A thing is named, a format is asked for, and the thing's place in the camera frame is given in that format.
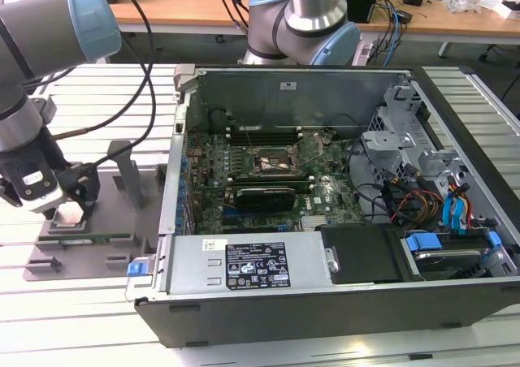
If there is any coloured power wire bundle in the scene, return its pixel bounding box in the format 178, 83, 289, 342
381, 171, 446, 224

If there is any grey parts rack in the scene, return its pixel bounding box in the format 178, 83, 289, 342
22, 139, 168, 283

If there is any wooden desk white frame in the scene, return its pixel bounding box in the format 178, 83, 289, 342
109, 0, 520, 59

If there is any black RAM slot bank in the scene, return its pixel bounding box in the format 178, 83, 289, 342
226, 173, 316, 192
227, 125, 304, 147

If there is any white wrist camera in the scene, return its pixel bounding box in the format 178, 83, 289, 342
15, 159, 66, 214

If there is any thin locking lever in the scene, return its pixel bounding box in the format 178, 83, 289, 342
239, 119, 257, 151

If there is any white power strip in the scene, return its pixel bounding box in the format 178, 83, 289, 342
357, 41, 375, 67

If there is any white cardboard box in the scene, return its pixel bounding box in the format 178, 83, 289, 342
493, 0, 520, 19

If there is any blue flat wire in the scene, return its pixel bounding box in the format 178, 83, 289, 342
453, 183, 472, 234
441, 194, 459, 233

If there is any black open PC case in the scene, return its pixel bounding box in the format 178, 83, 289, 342
123, 64, 520, 348

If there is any black graphics card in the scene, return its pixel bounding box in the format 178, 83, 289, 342
233, 186, 297, 213

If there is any silver CPU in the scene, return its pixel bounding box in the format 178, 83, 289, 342
51, 202, 85, 227

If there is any black plastic shroud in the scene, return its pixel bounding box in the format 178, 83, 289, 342
316, 223, 407, 285

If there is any metal drive cage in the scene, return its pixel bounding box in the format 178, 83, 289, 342
359, 74, 468, 189

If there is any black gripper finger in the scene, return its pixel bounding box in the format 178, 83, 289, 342
56, 162, 101, 222
0, 179, 24, 209

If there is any CPU socket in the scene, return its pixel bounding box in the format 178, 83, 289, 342
243, 145, 304, 177

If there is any grey power supply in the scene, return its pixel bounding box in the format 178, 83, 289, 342
166, 232, 326, 294

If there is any hard disk in blue carrier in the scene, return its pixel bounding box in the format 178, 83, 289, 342
401, 231, 503, 281

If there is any green motherboard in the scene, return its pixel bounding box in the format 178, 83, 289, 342
184, 127, 366, 235

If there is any small silver heatsink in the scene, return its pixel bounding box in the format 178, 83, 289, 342
300, 214, 328, 228

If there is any black camera cable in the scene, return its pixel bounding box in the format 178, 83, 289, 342
52, 0, 160, 169

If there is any side wrist camera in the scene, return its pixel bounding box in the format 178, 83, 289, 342
30, 94, 57, 125

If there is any metal socket cover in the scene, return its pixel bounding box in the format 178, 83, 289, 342
290, 133, 327, 169

